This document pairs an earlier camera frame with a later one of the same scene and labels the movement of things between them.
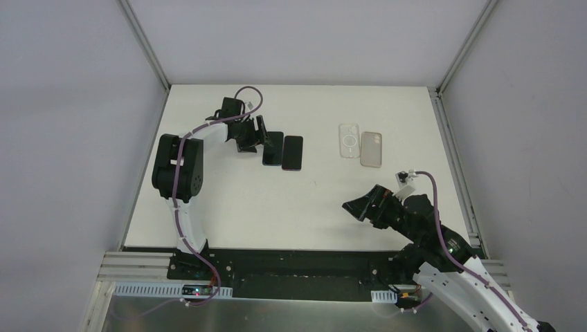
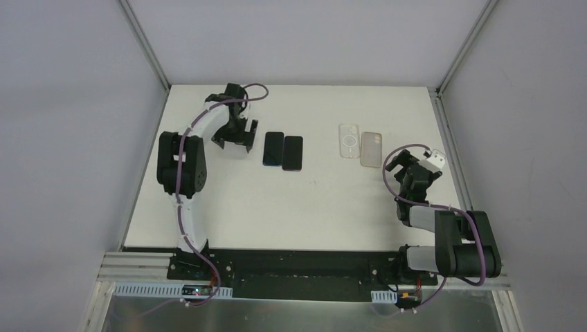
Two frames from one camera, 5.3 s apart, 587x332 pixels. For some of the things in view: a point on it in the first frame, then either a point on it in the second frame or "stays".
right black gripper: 375,207 -> 405,162
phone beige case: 371,155 stays
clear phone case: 349,140 stays
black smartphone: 292,153 stays
